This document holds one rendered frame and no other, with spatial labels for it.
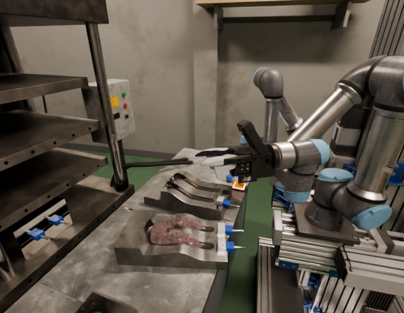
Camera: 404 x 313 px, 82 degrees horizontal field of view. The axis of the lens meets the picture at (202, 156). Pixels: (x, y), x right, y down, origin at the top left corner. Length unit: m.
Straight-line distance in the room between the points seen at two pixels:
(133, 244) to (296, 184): 0.75
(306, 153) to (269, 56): 2.57
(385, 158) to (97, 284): 1.15
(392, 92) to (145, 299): 1.08
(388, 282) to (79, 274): 1.23
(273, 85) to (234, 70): 1.96
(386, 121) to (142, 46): 3.12
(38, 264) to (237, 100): 2.71
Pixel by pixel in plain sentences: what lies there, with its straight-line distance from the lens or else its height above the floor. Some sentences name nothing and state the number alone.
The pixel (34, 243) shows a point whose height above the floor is 0.84.
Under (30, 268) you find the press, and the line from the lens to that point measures 1.42.
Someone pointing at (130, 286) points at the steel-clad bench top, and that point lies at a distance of 1.15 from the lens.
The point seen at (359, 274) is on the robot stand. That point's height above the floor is 0.95.
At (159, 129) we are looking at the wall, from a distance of 3.69.
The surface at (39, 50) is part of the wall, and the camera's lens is 4.55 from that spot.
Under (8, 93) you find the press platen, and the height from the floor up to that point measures 1.53.
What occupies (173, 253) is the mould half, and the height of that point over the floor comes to 0.89.
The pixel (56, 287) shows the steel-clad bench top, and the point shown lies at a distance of 1.27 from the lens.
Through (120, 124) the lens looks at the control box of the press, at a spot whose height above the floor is 1.18.
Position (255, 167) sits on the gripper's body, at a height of 1.43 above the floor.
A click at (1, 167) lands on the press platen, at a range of 1.26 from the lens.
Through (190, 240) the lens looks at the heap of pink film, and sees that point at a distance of 1.14.
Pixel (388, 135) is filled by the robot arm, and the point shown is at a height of 1.48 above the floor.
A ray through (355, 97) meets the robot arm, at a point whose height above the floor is 1.56.
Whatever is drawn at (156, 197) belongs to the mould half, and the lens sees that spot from 1.48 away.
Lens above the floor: 1.72
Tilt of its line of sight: 26 degrees down
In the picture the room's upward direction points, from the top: straight up
